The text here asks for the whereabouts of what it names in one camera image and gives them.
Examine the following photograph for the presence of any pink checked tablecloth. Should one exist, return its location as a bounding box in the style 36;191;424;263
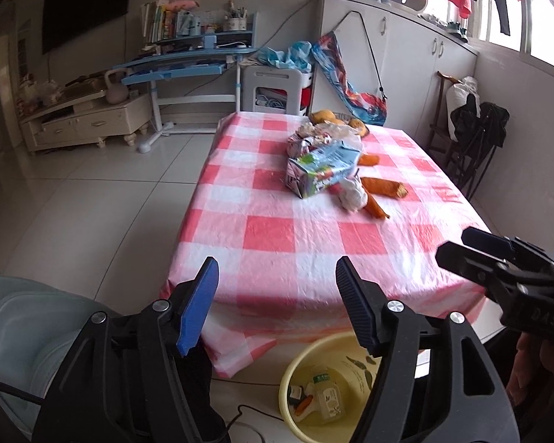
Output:
159;111;492;379

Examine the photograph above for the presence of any black cord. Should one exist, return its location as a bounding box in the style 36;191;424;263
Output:
335;9;391;100

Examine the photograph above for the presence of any white cabinet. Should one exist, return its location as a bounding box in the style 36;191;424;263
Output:
311;0;481;148

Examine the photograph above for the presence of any white ceramic ornament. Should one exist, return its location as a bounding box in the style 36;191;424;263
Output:
21;78;61;104

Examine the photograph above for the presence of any blue printed milk carton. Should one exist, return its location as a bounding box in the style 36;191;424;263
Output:
286;141;365;199

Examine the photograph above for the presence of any printed wrapper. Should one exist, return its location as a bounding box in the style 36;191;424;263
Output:
287;122;335;160

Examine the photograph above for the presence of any white plastic stool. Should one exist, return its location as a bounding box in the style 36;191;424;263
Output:
239;65;305;116

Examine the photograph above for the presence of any carrot piece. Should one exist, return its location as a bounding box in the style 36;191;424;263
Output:
364;191;391;220

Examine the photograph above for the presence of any white plastic wrapper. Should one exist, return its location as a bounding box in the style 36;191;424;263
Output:
335;176;369;214

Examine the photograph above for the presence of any yellow plastic basin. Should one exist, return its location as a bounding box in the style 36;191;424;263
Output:
278;331;430;443

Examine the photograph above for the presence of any dark sneaker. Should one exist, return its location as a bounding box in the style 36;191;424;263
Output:
443;21;469;42

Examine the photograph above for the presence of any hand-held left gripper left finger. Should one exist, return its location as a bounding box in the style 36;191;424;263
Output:
31;257;232;443

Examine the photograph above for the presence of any person's right hand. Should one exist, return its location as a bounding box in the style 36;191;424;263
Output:
508;331;554;420

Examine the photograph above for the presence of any clear plastic bottle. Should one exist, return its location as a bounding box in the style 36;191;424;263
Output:
310;369;347;425

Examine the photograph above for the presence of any pink kettlebell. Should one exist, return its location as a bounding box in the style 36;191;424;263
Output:
104;68;131;104

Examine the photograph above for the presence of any white sack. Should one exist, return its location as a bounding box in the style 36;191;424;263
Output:
445;76;481;141

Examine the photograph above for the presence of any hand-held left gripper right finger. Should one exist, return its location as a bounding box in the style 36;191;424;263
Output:
335;256;521;443

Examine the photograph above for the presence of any white pen holder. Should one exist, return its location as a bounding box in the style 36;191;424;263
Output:
225;7;249;32

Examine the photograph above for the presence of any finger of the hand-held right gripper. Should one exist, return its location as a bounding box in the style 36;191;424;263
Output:
435;241;502;289
461;227;518;261

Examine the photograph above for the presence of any white plastic bag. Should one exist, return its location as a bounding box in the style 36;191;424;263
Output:
325;124;365;153

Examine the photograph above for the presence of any blue plastic bag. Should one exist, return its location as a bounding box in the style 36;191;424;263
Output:
249;41;314;72

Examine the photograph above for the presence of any colourful printed bag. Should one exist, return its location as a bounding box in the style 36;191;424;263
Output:
310;32;389;126

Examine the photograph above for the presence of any black wall television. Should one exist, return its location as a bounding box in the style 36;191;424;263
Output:
41;0;134;55

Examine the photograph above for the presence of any row of books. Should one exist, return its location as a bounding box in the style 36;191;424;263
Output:
141;0;199;43

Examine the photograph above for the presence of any cream television cabinet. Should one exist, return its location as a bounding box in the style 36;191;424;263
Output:
19;80;154;153

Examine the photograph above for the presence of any wooden chair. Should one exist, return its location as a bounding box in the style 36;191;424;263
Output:
427;71;458;167

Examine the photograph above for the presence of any dark woven basket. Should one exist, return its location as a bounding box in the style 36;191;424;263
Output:
305;113;370;138

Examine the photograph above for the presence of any blue study desk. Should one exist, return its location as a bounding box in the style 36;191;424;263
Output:
112;11;259;154

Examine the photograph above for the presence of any black folding chair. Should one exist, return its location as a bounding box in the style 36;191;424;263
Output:
450;102;511;199

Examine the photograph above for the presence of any black cable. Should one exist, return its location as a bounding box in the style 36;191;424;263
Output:
228;403;266;443
0;377;47;407

